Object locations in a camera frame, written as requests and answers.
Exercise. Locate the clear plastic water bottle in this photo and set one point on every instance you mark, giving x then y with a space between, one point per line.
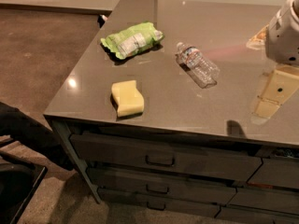
205 70

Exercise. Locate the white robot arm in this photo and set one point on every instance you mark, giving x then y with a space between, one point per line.
282 39

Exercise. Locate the grey drawer cabinet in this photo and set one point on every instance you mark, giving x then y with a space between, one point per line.
222 177

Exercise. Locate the green snack bag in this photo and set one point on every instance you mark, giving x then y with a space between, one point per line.
133 40

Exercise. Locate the small dark object behind counter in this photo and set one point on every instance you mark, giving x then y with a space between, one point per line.
101 20

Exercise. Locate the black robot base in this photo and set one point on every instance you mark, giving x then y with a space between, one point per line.
18 176

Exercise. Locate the yellow sponge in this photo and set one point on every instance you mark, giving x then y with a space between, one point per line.
128 98

